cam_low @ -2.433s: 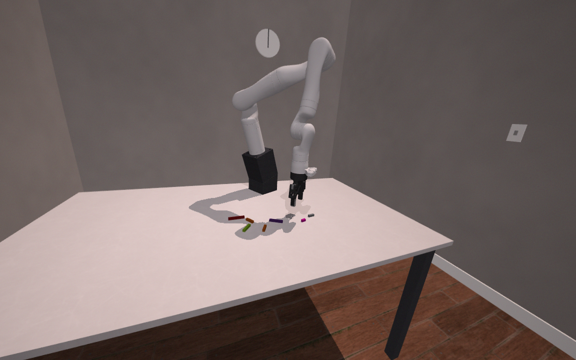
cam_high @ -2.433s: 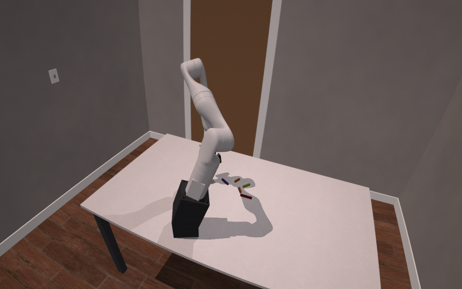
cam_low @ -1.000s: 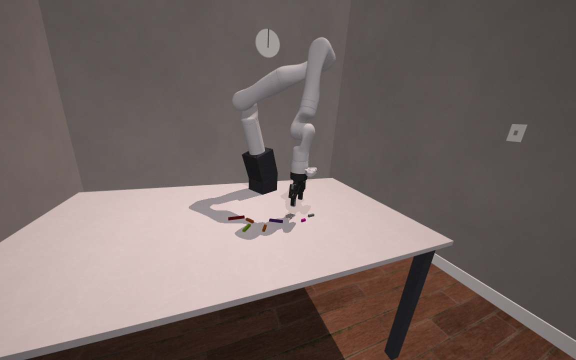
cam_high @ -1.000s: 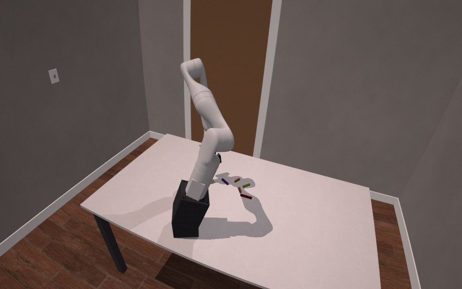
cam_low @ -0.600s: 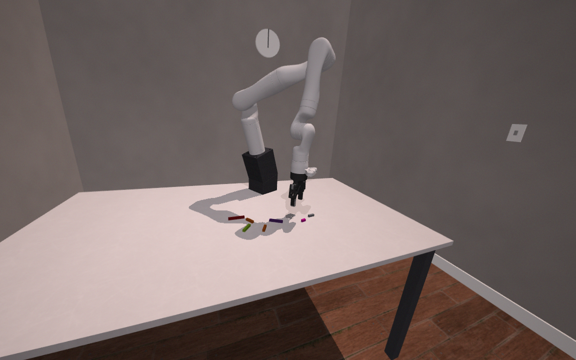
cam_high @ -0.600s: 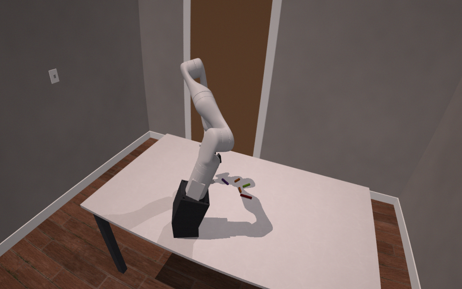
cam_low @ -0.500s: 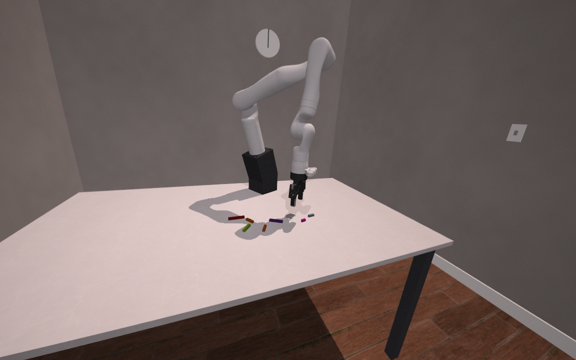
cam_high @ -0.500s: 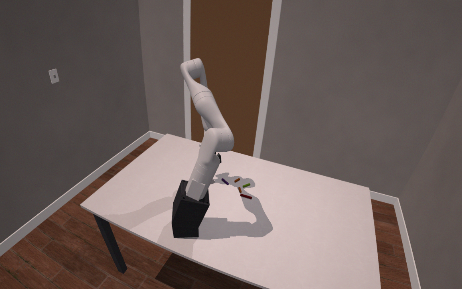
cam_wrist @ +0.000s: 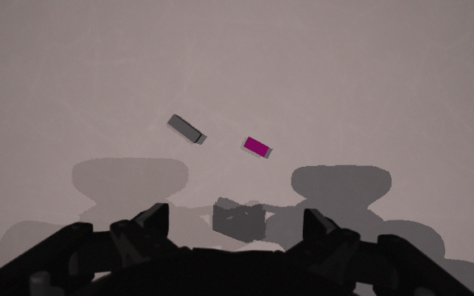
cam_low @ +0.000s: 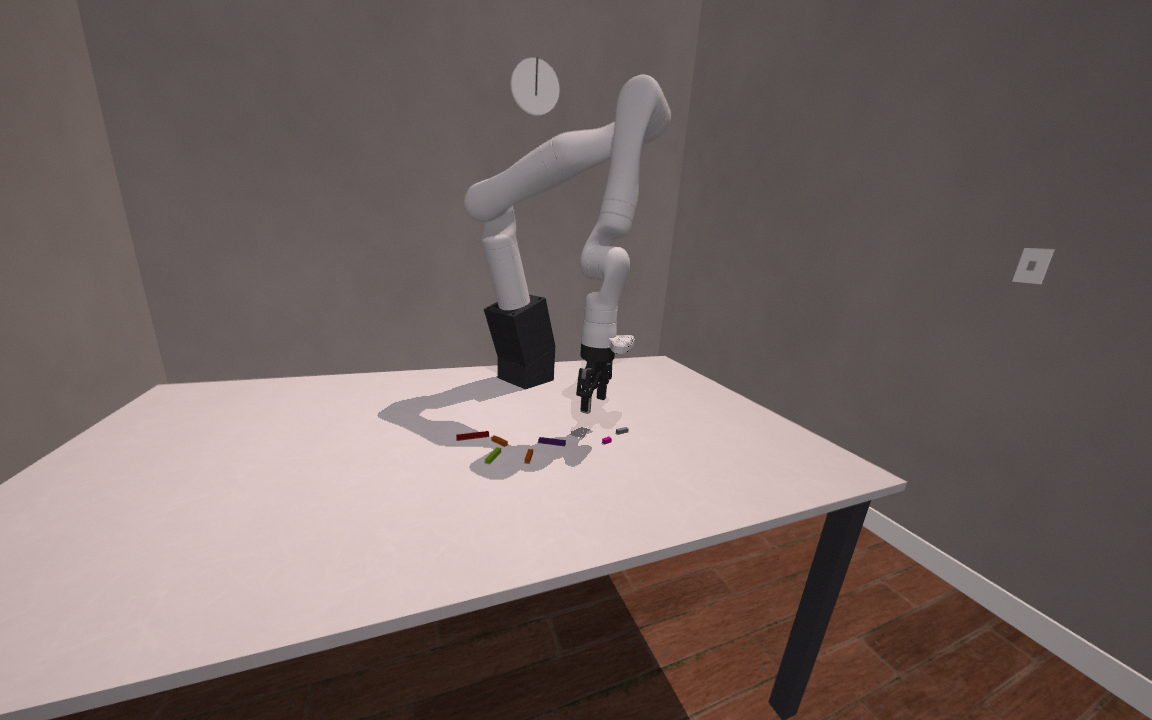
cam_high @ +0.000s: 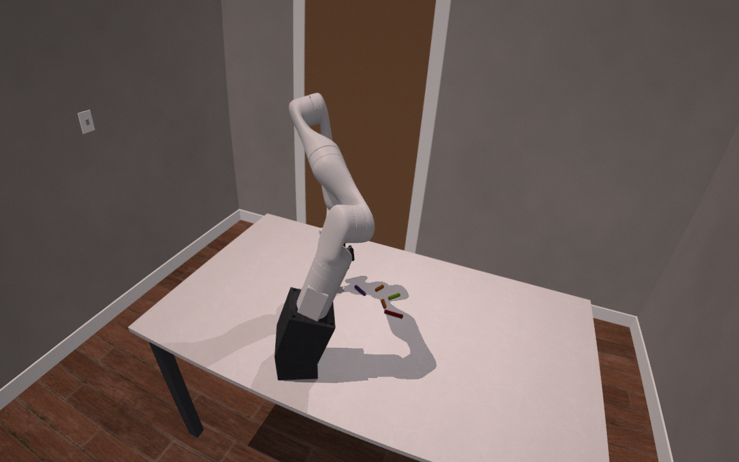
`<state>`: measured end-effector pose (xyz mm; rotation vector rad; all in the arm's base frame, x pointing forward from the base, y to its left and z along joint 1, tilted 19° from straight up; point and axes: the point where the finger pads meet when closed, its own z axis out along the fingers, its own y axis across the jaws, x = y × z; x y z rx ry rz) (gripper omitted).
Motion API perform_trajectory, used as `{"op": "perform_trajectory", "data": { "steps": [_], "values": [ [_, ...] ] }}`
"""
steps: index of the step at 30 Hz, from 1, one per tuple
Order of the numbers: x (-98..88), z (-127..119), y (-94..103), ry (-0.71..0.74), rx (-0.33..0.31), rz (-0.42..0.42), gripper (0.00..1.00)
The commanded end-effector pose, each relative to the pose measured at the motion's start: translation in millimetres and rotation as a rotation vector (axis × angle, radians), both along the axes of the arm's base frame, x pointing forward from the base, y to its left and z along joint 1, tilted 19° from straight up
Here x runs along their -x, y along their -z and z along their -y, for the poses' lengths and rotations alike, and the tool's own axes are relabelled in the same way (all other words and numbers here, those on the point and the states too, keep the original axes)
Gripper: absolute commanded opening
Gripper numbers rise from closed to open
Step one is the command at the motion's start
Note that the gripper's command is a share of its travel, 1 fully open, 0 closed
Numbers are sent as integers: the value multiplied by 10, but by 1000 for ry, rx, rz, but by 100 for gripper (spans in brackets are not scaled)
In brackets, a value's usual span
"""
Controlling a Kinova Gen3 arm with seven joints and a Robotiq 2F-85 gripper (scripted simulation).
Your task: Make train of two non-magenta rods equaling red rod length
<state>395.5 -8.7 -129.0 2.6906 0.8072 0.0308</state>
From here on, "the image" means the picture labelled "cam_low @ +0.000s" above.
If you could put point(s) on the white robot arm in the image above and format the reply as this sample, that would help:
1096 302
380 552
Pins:
641 107

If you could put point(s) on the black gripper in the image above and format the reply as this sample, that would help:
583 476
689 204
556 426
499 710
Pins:
595 375

